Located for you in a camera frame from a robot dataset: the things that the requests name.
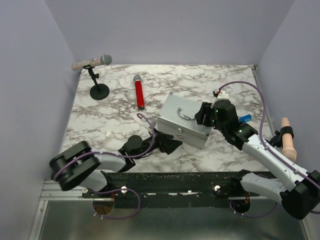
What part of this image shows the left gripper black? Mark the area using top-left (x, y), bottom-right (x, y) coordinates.
top-left (134, 127), bottom-right (183, 160)

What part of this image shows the grey metal medicine case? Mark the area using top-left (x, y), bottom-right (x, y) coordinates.
top-left (157, 92), bottom-right (211, 149)

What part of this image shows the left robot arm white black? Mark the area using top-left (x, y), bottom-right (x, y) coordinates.
top-left (49, 129), bottom-right (183, 198)

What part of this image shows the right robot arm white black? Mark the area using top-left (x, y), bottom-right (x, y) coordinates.
top-left (195, 99), bottom-right (320, 220)

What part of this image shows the blue white small box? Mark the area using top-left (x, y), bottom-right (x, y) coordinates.
top-left (238, 114), bottom-right (255, 128)

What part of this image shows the red glitter microphone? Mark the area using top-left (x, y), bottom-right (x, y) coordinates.
top-left (133, 75), bottom-right (145, 110)

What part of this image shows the beige microphone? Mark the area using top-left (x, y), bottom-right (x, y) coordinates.
top-left (280, 117), bottom-right (297, 162)

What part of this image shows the black microphone stand left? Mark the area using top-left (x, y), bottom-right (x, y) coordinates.
top-left (83, 64), bottom-right (110, 101)

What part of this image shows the silver glitter microphone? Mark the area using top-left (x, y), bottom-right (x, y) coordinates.
top-left (71, 54), bottom-right (113, 71)

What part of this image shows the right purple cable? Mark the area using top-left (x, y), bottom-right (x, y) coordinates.
top-left (217, 80), bottom-right (320, 218)

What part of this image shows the purple cable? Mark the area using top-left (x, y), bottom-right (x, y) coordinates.
top-left (217, 80), bottom-right (320, 218)
top-left (53, 112), bottom-right (157, 220)

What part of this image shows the black mounting rail base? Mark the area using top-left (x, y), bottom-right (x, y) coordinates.
top-left (51, 169), bottom-right (261, 210)

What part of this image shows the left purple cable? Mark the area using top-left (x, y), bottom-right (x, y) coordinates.
top-left (53, 112), bottom-right (157, 220)

